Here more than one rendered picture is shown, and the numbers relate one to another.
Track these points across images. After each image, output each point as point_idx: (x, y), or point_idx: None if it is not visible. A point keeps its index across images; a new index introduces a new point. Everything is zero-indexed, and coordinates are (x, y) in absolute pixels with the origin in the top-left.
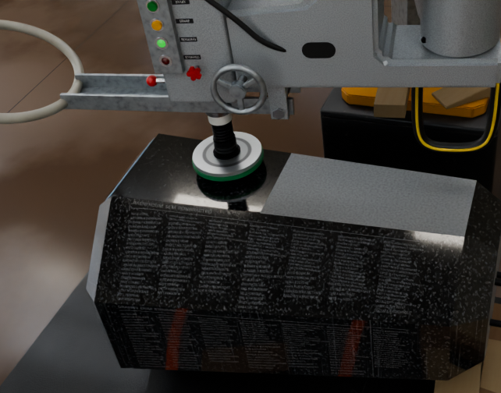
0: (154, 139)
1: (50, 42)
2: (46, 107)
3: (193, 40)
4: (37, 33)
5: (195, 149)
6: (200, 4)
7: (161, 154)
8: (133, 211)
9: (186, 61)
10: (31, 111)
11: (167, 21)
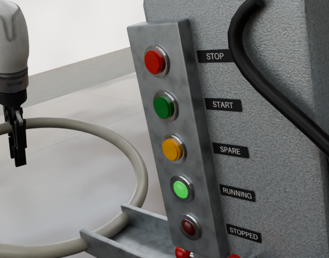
0: None
1: (127, 156)
2: (50, 244)
3: (246, 198)
4: (117, 143)
5: None
6: (264, 114)
7: None
8: None
9: (231, 237)
10: (25, 246)
11: (191, 144)
